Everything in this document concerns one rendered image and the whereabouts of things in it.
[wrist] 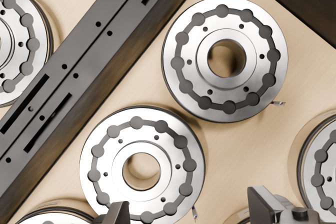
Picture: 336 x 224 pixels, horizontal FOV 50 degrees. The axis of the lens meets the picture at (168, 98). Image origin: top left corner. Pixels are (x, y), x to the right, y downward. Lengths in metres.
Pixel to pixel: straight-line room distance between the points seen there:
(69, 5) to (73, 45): 0.11
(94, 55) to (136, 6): 0.04
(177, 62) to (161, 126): 0.05
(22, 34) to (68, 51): 0.09
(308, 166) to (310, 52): 0.10
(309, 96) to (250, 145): 0.07
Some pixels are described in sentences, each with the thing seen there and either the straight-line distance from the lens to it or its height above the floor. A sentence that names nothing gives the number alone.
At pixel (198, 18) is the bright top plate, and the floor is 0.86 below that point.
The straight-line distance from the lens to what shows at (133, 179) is 0.31.
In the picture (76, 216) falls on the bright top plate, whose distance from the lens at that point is 0.31.
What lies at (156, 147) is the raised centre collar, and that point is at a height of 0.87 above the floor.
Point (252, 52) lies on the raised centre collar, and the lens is 0.29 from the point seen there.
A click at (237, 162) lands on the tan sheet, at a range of 0.33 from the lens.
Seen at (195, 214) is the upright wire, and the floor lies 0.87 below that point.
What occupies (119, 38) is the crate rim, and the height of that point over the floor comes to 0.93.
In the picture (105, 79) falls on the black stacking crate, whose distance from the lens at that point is 0.26.
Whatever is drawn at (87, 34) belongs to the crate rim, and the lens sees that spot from 0.23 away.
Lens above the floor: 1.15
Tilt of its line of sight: 89 degrees down
